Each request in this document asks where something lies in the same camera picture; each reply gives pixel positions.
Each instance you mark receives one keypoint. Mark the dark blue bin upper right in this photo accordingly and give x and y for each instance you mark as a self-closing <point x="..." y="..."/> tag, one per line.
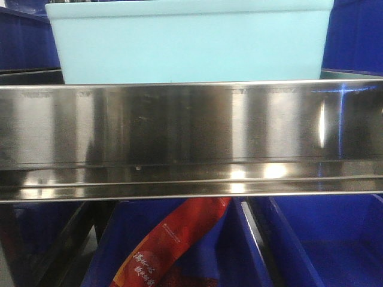
<point x="354" y="37"/>

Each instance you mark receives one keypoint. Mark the dark blue bin lower right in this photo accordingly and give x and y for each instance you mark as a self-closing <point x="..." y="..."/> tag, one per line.
<point x="323" y="240"/>

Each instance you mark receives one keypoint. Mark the red printed snack bag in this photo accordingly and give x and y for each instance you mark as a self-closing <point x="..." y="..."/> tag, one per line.
<point x="157" y="252"/>

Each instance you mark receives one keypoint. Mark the light blue plastic bin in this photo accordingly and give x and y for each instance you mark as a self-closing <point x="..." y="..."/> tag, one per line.
<point x="117" y="42"/>

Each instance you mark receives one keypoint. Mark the stainless steel shelf rail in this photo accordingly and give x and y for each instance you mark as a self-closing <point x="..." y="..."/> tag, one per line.
<point x="144" y="141"/>

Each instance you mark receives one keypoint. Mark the dark blue bin lower left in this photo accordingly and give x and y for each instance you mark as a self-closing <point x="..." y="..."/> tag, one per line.
<point x="41" y="223"/>

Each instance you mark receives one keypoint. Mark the dark blue bin upper left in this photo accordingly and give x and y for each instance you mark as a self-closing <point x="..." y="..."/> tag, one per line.
<point x="26" y="41"/>

